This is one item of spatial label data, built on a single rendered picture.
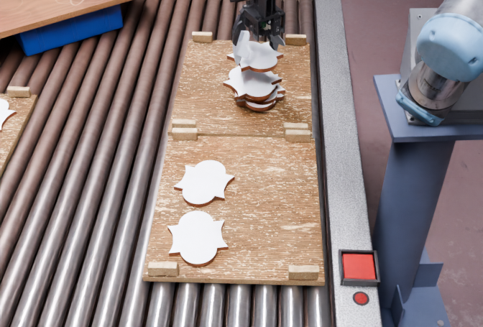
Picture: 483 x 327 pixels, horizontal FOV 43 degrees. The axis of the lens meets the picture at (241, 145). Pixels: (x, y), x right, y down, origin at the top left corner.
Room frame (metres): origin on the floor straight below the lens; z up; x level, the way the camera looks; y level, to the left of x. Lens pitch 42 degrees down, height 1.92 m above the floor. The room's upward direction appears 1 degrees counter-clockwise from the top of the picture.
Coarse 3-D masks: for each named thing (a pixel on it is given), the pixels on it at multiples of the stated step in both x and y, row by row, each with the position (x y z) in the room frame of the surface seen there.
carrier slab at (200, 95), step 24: (192, 48) 1.49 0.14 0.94; (216, 48) 1.49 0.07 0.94; (288, 48) 1.49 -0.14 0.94; (192, 72) 1.38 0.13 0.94; (216, 72) 1.38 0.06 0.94; (288, 72) 1.37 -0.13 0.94; (192, 96) 1.27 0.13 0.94; (216, 96) 1.27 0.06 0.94; (288, 96) 1.26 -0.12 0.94; (216, 120) 1.17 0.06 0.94; (240, 120) 1.17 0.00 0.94; (264, 120) 1.17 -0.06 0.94; (288, 120) 1.17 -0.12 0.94
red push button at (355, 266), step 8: (344, 256) 0.76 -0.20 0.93; (352, 256) 0.76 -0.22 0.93; (360, 256) 0.76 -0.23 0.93; (368, 256) 0.76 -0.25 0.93; (344, 264) 0.74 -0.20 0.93; (352, 264) 0.74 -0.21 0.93; (360, 264) 0.74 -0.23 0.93; (368, 264) 0.74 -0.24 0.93; (344, 272) 0.72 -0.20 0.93; (352, 272) 0.72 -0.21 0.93; (360, 272) 0.72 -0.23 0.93; (368, 272) 0.72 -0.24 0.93
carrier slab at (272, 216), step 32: (192, 160) 1.03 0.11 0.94; (224, 160) 1.03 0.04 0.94; (256, 160) 1.03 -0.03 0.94; (288, 160) 1.03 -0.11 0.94; (160, 192) 0.93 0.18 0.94; (224, 192) 0.93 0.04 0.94; (256, 192) 0.93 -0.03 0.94; (288, 192) 0.93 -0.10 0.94; (160, 224) 0.84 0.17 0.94; (224, 224) 0.84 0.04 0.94; (256, 224) 0.84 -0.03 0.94; (288, 224) 0.84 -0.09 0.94; (320, 224) 0.83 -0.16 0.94; (160, 256) 0.76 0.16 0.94; (224, 256) 0.76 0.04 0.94; (256, 256) 0.76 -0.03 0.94; (288, 256) 0.75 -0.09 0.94; (320, 256) 0.75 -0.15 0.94
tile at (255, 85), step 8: (232, 72) 1.28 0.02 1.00; (240, 72) 1.28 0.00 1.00; (248, 72) 1.28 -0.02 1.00; (256, 72) 1.28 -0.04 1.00; (232, 80) 1.24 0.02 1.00; (240, 80) 1.24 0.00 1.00; (248, 80) 1.24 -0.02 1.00; (256, 80) 1.24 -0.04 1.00; (264, 80) 1.24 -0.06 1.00; (272, 80) 1.24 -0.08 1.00; (232, 88) 1.22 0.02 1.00; (240, 88) 1.21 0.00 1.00; (248, 88) 1.21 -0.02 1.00; (256, 88) 1.21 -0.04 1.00; (264, 88) 1.21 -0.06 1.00; (272, 88) 1.21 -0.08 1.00; (240, 96) 1.18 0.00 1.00; (248, 96) 1.19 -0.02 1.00; (256, 96) 1.18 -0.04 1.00; (264, 96) 1.18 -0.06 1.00
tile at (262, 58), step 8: (256, 48) 1.28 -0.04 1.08; (264, 48) 1.27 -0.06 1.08; (232, 56) 1.24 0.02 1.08; (256, 56) 1.24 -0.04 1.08; (264, 56) 1.24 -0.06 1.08; (272, 56) 1.24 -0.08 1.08; (280, 56) 1.24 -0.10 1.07; (240, 64) 1.21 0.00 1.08; (248, 64) 1.21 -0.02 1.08; (256, 64) 1.20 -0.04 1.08; (264, 64) 1.20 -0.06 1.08; (272, 64) 1.20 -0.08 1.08; (264, 72) 1.18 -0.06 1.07
